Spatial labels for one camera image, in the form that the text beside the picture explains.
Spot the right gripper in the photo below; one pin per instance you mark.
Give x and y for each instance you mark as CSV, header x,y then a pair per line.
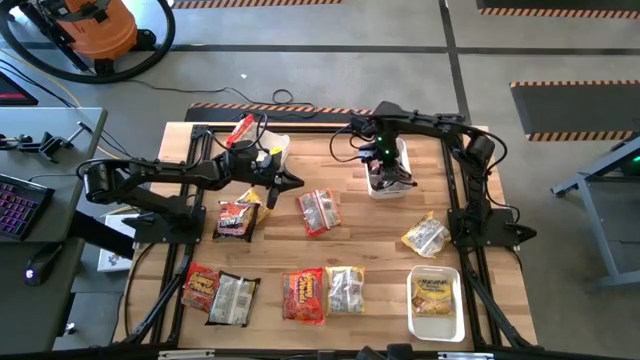
x,y
387,167

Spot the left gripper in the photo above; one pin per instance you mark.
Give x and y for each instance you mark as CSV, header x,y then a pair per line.
x,y
245,172

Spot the orange-red Maruchan noodle pack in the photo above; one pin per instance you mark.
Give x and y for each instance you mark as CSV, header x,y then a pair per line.
x,y
200,287
242,131
320,212
303,296

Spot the yellow Maruchan ramen pack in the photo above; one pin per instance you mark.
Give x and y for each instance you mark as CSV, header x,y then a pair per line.
x,y
256,197
432,297
425,235
345,290

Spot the white plastic bin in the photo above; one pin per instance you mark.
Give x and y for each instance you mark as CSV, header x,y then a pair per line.
x,y
280,142
387,195
435,330

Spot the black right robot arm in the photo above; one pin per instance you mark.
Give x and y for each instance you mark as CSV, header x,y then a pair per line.
x,y
430,122

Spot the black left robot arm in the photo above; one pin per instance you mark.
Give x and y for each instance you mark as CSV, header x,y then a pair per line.
x,y
150,172

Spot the black hazard-striped floor mat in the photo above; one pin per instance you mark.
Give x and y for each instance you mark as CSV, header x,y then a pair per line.
x,y
215,115
575,110
550,4
250,3

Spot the white cardboard box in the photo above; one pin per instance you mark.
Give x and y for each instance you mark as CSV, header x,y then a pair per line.
x,y
112,260

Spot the black desk clamp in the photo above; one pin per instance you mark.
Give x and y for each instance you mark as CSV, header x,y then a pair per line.
x,y
45,145

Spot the orange shop vacuum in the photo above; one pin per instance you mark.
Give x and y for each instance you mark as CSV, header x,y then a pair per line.
x,y
95,27

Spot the black computer mouse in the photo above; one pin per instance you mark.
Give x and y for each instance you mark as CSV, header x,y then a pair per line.
x,y
42,262

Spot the black backlit keyboard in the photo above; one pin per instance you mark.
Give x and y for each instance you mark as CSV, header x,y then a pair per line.
x,y
20,205

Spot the dark red-edged panel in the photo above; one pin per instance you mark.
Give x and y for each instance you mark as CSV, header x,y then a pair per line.
x,y
15,92

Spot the grey desk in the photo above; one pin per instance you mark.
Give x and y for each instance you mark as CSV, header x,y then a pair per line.
x,y
30,320

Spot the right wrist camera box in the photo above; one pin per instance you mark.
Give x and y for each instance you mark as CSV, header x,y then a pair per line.
x,y
366,152

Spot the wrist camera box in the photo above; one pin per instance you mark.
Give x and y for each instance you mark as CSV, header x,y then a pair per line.
x,y
265,161
366,152

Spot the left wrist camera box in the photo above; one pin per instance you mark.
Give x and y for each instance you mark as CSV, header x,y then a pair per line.
x,y
265,161

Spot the silver metal bracket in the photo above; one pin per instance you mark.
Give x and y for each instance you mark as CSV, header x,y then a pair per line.
x,y
185,354
465,356

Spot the grey steel table frame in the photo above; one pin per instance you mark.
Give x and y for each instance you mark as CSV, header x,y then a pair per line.
x,y
603,240

